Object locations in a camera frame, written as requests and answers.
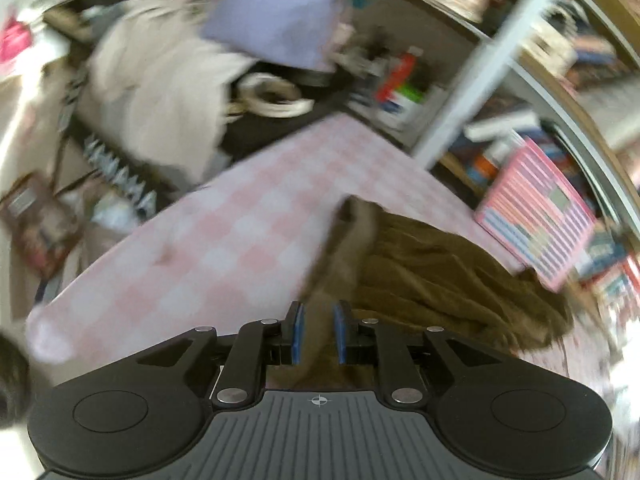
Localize row of shelf books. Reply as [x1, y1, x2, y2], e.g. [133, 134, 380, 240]
[440, 20, 640, 311]

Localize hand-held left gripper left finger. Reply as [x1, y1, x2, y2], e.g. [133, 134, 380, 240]
[136, 301, 306, 409]

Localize brown printed packet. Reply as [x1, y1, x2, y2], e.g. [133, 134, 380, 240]
[0, 172, 83, 278]

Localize white bookshelf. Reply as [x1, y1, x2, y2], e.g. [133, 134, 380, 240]
[340, 0, 640, 261]

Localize beige cloth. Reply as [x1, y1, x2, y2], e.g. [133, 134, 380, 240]
[89, 0, 257, 186]

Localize olive brown velvet pants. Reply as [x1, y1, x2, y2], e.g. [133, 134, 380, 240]
[295, 195, 576, 392]

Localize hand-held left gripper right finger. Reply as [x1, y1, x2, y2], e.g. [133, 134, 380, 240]
[332, 300, 507, 407]

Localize pink checked printed mat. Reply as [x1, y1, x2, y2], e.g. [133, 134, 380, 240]
[25, 112, 621, 411]

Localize pink toy keyboard tablet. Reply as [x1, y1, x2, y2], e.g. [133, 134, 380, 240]
[474, 135, 597, 292]

